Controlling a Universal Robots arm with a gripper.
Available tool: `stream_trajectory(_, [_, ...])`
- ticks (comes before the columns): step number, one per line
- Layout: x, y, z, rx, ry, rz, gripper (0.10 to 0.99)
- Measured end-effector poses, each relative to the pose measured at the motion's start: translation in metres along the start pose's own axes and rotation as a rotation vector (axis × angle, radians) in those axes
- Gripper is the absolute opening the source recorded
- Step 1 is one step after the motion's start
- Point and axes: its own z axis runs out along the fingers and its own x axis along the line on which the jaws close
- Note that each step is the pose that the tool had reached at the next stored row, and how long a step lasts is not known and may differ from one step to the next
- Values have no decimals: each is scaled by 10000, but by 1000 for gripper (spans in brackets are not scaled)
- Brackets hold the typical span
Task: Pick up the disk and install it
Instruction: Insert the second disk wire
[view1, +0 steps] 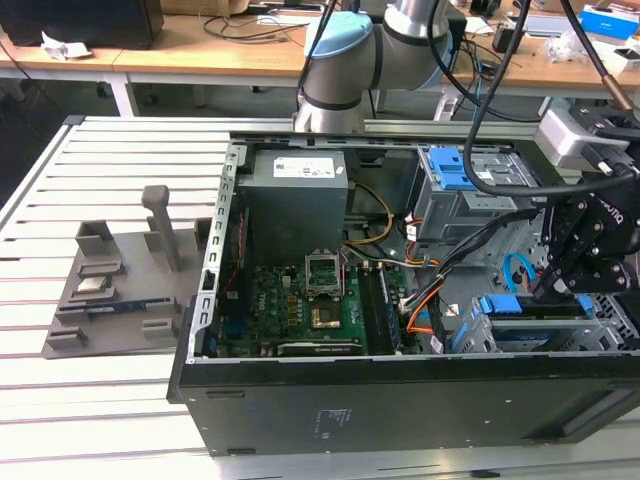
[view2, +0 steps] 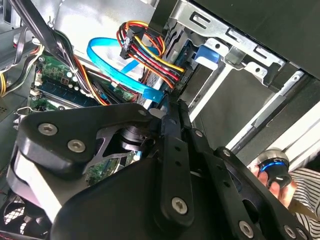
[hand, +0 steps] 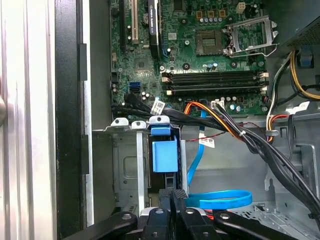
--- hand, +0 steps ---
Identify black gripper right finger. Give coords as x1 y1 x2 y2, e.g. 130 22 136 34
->
170 189 301 240

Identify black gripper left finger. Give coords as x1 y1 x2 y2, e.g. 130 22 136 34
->
61 188 176 240

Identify hard disk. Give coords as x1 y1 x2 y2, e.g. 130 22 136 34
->
147 115 181 195

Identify grey metal disk bay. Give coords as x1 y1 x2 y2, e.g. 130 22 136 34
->
91 116 188 213

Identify grey optical drive cage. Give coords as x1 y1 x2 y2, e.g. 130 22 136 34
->
271 99 320 181

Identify black RAM slot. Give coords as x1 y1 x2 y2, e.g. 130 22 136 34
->
161 70 270 77
164 83 269 90
164 88 269 96
161 75 270 83

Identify black PC case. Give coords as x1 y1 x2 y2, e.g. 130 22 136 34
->
53 0 320 240

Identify green motherboard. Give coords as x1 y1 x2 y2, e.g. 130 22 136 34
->
109 0 271 116

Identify locking lever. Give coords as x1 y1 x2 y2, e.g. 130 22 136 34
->
226 42 280 59

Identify CPU socket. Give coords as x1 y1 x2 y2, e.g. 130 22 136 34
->
194 29 225 56

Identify black graphics card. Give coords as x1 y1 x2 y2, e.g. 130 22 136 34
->
146 0 162 60

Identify white expansion slot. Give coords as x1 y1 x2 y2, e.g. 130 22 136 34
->
131 0 140 45

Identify black expansion slot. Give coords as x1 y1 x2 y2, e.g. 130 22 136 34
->
118 0 127 58

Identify metal socket cover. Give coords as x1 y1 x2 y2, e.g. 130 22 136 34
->
223 15 279 54

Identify grey power supply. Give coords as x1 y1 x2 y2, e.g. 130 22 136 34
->
262 0 320 48

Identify blue flat wire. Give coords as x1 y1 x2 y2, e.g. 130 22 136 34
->
186 99 253 210

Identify black wire bundle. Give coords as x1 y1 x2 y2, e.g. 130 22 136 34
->
111 93 320 221

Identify orange wires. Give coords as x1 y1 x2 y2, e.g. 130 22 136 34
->
183 100 237 137

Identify grey white wire bundle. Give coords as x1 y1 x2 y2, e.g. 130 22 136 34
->
265 51 296 136

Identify yellow wires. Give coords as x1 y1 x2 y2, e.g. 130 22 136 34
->
289 49 320 100

